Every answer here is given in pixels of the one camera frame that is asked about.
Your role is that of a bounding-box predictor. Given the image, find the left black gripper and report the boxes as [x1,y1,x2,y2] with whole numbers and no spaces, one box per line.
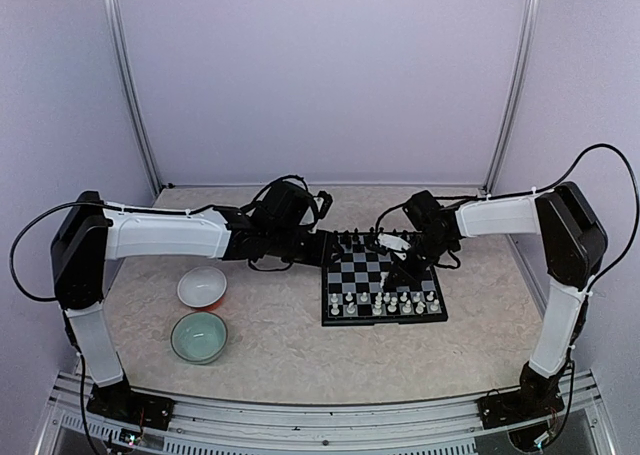
[268,226,345,268]

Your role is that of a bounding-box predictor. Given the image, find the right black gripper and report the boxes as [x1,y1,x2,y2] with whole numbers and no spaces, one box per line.
[385,232,455,287]

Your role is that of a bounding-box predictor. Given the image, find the white chess king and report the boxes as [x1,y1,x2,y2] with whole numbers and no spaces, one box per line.
[387,297,398,313]

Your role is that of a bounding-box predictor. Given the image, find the black folding chess board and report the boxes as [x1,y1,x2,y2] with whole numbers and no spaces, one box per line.
[321,230,448,327]

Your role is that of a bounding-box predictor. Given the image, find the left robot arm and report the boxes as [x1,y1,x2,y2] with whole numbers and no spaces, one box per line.
[51,176,333,420]

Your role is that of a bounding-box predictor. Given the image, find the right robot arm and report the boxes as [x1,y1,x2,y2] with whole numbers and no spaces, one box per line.
[374,182,608,419]

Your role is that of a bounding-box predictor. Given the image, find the white chess queen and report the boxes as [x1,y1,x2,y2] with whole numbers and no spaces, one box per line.
[372,297,382,316]

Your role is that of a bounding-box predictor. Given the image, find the white bowl orange outside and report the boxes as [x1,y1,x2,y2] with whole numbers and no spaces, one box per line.
[176,267,227,309]

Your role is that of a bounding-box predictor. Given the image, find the pale green ceramic bowl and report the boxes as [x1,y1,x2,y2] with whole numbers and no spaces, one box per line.
[170,311,229,365]

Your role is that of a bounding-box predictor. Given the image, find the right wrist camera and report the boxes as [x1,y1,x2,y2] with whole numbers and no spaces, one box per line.
[377,233,411,253]

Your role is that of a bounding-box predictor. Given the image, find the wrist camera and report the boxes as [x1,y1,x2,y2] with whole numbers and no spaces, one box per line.
[377,233,411,253]
[314,190,333,221]

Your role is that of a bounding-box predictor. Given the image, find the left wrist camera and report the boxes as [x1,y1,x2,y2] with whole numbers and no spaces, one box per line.
[314,190,333,221]

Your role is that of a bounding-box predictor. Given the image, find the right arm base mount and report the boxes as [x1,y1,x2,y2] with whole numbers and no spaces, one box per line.
[476,389,565,430]

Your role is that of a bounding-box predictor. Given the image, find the front aluminium rail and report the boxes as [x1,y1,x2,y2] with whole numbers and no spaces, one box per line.
[34,369,616,455]

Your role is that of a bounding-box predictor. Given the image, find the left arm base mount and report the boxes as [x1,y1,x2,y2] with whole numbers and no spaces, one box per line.
[87,391,175,431]

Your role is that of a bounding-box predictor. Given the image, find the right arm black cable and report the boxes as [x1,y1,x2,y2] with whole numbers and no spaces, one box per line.
[372,143,640,296]

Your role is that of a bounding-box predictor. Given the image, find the right aluminium frame post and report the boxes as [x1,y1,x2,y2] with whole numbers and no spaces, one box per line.
[484,0,540,191]

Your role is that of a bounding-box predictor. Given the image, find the aluminium frame post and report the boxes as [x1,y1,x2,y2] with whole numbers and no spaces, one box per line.
[484,0,540,191]
[103,0,163,197]

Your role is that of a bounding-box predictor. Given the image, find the left aluminium frame post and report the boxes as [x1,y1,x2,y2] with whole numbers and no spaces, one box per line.
[103,0,163,197]

